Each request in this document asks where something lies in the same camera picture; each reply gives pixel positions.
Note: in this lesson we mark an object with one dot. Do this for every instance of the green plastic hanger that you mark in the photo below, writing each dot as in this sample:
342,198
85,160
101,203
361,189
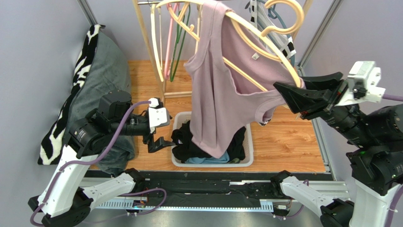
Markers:
179,42

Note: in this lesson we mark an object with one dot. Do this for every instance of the grey zebra cushion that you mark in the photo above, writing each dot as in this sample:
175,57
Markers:
101,67

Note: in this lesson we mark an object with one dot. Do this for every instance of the teal plastic hanger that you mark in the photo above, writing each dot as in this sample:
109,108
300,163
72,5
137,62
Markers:
277,15

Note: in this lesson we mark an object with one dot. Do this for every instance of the light wooden hanger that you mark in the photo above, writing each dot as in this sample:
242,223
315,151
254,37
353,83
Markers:
238,22

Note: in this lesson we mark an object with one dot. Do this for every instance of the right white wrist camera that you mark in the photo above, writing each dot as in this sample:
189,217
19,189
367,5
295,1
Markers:
362,82

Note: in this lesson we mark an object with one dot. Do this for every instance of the aluminium frame post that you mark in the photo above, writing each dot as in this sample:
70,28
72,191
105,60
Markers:
318,16
86,8

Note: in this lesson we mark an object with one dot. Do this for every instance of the aluminium frame post left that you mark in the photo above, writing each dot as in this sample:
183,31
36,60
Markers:
86,8

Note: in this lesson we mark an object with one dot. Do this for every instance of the wooden clothes rack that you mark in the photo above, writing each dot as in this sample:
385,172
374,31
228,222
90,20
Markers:
148,43

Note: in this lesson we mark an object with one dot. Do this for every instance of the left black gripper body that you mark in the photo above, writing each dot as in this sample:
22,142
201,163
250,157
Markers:
149,137

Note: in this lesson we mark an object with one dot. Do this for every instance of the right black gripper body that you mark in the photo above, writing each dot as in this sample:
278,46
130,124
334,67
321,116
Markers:
333,100

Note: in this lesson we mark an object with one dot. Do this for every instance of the black white striped tank top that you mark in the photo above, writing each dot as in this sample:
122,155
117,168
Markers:
265,71

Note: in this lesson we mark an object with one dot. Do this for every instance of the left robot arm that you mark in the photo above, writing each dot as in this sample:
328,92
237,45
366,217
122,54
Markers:
64,203

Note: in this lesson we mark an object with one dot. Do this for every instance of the cream wooden hanger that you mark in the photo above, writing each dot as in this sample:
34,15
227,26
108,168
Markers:
154,42

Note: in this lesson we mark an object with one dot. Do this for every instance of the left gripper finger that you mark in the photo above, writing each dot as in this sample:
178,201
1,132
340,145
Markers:
166,108
159,144

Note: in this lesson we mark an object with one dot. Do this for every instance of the blue tank top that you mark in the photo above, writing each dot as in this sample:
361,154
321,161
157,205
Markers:
197,160

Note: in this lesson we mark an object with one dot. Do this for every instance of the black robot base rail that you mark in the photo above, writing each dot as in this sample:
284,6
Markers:
242,191

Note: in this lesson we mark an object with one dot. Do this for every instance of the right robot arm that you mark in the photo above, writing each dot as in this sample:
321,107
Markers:
377,163

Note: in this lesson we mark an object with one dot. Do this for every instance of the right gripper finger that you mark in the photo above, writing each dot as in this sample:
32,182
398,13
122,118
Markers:
330,81
293,96

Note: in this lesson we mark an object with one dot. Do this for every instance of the white plastic basket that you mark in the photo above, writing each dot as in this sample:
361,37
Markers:
184,117

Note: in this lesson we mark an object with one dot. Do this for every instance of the cream plastic hanger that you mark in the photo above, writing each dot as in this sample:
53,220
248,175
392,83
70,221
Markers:
199,21

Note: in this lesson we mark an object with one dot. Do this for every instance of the pink plastic hanger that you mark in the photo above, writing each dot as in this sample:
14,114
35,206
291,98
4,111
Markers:
169,41

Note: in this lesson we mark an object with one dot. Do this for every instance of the aluminium frame post right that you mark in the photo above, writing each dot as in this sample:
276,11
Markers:
318,16

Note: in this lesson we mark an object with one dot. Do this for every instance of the green tank top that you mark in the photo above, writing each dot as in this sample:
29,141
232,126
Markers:
233,160

